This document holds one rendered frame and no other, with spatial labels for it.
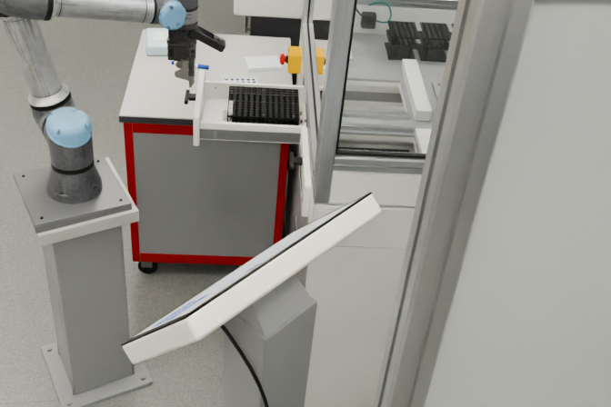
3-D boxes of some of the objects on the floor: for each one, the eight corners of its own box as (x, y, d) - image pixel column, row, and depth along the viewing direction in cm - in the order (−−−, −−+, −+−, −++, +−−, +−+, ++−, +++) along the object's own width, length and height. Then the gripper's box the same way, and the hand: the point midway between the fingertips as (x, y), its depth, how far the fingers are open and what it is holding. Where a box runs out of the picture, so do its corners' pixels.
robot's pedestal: (64, 415, 258) (35, 239, 212) (41, 350, 278) (10, 176, 233) (153, 383, 271) (143, 212, 225) (125, 323, 291) (110, 153, 245)
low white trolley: (130, 280, 309) (118, 114, 263) (149, 183, 358) (142, 29, 312) (280, 285, 313) (294, 124, 267) (278, 188, 363) (290, 37, 317)
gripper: (169, 11, 236) (170, 74, 249) (166, 28, 228) (168, 93, 240) (198, 13, 237) (198, 74, 250) (196, 29, 228) (196, 94, 241)
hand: (193, 80), depth 245 cm, fingers open, 3 cm apart
